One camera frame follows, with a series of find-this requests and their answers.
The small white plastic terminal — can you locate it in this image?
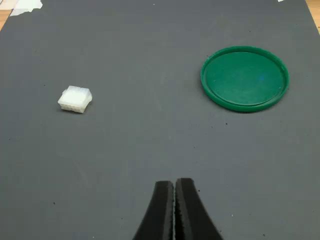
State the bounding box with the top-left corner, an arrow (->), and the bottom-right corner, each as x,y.
57,85 -> 94,114

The round green lid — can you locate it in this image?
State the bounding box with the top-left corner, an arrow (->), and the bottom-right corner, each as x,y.
200,45 -> 290,113

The dark grey mat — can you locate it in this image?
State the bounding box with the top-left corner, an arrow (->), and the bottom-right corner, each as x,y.
0,0 -> 320,240

